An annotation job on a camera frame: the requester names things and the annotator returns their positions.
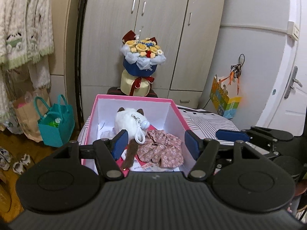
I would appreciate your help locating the white plush cat keychain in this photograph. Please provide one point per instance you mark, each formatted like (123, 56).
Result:
(137, 125)

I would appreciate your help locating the colourful paper gift bag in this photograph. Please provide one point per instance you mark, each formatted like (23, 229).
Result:
(225, 95)

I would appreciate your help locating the teal woven bag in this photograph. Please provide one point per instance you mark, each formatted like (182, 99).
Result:
(56, 123)

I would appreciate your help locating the brown paper bag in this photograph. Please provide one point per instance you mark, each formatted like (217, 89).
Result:
(27, 115)

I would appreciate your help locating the pink floral scrunchie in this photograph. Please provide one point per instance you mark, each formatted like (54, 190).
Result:
(161, 148)

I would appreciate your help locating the pink cardboard box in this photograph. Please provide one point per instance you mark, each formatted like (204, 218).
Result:
(112, 113)

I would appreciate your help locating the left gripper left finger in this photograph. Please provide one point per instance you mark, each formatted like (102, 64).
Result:
(107, 152)

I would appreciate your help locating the metal door handle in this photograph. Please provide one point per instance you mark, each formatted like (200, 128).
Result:
(292, 80)

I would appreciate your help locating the striped tablecloth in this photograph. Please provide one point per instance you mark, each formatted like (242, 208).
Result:
(202, 123)

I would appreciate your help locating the cream knitted cardigan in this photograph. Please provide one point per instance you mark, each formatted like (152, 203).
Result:
(26, 38)

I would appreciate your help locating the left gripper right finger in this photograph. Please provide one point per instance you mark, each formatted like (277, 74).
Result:
(204, 152)

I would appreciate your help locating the white door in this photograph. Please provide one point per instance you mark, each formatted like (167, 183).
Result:
(289, 114)

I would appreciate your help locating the yellow flower bouquet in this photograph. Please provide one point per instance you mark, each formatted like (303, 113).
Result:
(140, 60)

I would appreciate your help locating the beige wardrobe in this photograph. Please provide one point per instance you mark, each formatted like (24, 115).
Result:
(186, 31)

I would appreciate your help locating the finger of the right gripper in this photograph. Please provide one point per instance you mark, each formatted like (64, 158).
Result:
(254, 132)
(226, 155)

